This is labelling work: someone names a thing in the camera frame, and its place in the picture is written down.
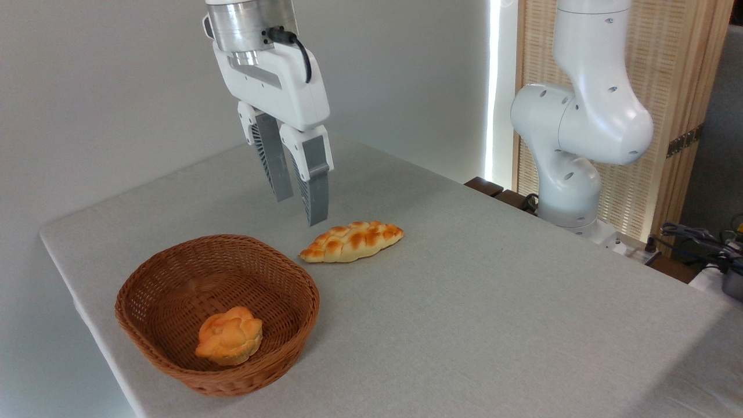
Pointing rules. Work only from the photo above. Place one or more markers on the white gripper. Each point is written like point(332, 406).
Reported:
point(284, 87)

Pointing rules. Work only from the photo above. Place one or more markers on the round orange bread bun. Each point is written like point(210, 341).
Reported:
point(229, 337)

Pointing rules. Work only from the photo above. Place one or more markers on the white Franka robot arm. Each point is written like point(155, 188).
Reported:
point(592, 116)

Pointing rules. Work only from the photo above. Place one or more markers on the long braided bread loaf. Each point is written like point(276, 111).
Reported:
point(351, 241)

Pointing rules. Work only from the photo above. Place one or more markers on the brown wicker basket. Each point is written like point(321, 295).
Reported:
point(174, 290)

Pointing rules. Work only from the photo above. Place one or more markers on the silver metal wrist flange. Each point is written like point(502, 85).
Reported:
point(238, 26)

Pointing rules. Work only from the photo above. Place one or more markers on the dark brown wooden furniture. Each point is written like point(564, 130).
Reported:
point(484, 187)

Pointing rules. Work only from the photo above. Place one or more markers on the grey tablecloth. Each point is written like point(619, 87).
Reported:
point(493, 325)

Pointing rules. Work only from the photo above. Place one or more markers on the wooden bamboo folding screen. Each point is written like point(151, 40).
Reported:
point(673, 75)

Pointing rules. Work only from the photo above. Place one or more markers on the metal screen hinge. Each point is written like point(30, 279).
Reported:
point(685, 141)

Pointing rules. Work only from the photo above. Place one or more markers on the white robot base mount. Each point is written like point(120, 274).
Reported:
point(606, 237)

